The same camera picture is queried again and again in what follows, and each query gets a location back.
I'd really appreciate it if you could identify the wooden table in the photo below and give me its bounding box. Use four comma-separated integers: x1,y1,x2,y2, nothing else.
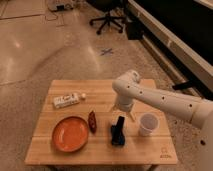
25,80,177,166

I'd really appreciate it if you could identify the orange plate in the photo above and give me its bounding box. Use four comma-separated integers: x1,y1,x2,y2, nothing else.
52,116,89,152

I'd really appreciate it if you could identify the long white bench edge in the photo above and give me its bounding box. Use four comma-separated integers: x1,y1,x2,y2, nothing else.
127,0,213,98

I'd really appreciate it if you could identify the black office chair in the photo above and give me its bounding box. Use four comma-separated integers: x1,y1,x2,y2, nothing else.
86,0,125,35

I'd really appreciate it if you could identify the black box on floor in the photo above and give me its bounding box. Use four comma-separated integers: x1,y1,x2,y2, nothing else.
125,22,144,40

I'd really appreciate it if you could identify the white tube with cap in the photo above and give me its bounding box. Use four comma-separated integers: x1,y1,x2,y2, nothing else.
53,93,86,108

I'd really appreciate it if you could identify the white paper cup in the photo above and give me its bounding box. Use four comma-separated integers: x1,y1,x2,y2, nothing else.
139,113,159,136

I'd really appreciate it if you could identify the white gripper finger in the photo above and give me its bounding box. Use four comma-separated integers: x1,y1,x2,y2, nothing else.
129,111,136,121
110,104,117,111

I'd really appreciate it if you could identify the grey device with cables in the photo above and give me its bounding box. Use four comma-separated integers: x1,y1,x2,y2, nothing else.
46,0,75,11

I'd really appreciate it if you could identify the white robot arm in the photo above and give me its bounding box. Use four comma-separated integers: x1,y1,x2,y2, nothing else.
112,70,213,171

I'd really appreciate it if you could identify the dark blue spray bottle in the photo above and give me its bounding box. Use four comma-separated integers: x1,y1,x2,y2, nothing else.
111,116,125,146

